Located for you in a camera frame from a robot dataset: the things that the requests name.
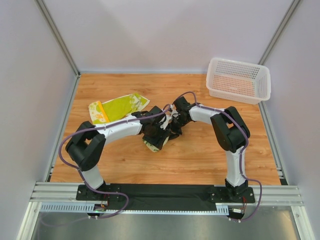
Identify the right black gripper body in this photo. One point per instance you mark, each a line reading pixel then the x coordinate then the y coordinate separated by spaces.
pixel 175 124

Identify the aluminium frame post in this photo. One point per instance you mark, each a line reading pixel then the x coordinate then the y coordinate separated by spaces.
pixel 294 5
pixel 57 35

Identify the black cloth strip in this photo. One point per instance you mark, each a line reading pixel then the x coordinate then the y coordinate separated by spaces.
pixel 166 197

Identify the aluminium front rail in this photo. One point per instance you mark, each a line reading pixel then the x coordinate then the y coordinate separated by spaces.
pixel 272 195

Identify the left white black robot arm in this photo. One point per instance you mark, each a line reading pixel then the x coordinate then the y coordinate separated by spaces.
pixel 86 145

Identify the yellow green towel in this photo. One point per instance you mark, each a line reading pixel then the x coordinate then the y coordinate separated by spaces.
pixel 117 108

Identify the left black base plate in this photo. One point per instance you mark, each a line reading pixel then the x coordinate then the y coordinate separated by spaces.
pixel 86 194

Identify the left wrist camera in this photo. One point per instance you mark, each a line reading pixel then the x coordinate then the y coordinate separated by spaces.
pixel 165 122

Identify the left aluminium frame post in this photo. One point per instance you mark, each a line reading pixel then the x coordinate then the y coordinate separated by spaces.
pixel 57 35

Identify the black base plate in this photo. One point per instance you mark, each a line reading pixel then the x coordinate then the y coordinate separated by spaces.
pixel 86 194
pixel 224 194

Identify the right aluminium frame post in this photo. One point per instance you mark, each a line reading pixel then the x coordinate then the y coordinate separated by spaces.
pixel 294 5

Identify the grey slotted cable duct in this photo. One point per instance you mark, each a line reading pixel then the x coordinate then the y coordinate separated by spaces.
pixel 91 208

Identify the white perforated plastic basket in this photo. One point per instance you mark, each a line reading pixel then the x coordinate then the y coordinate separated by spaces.
pixel 238 81

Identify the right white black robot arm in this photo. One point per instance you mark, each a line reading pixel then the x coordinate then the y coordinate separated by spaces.
pixel 231 133

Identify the green patterned towel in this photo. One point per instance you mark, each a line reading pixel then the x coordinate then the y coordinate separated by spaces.
pixel 156 143

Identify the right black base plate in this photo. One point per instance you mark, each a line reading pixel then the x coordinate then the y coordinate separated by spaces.
pixel 224 194

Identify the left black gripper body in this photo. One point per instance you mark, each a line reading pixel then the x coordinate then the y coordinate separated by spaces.
pixel 161 136

